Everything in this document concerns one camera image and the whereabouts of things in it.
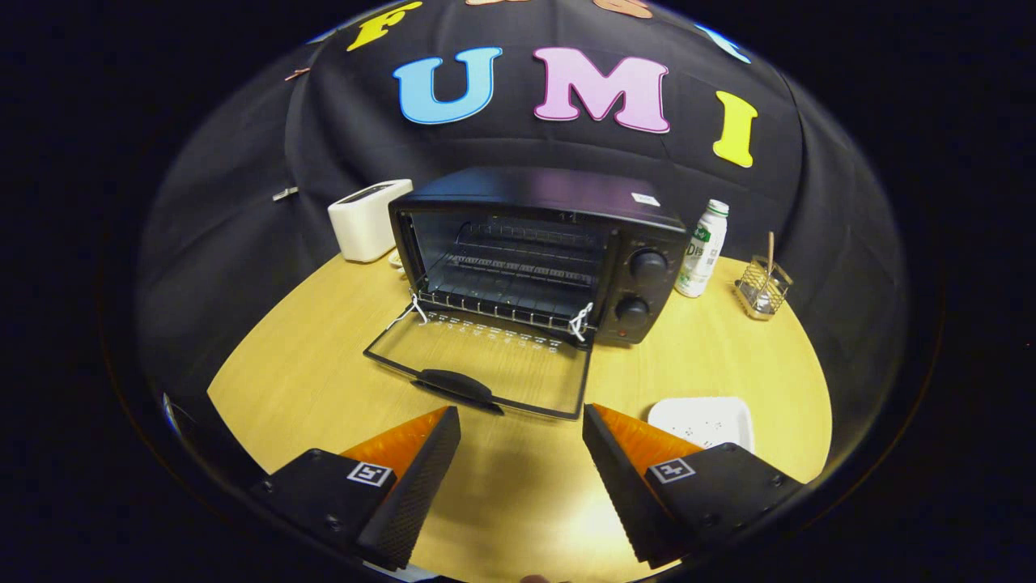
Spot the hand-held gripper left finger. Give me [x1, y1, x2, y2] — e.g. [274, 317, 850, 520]
[249, 406, 463, 572]

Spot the black backdrop cloth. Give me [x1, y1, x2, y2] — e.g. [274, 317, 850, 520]
[138, 0, 907, 406]

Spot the black toaster oven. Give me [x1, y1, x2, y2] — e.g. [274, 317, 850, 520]
[363, 166, 694, 422]

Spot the white bread toaster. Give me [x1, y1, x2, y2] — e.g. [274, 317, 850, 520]
[327, 179, 414, 264]

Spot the white square food tray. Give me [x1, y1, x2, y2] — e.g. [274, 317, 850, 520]
[647, 396, 756, 454]

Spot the white bottle with green label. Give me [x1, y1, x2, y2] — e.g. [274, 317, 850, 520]
[674, 199, 730, 299]

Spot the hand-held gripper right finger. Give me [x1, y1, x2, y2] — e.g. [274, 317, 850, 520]
[581, 403, 805, 569]

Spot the wire utensil holder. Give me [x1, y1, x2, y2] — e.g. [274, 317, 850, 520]
[735, 255, 794, 321]

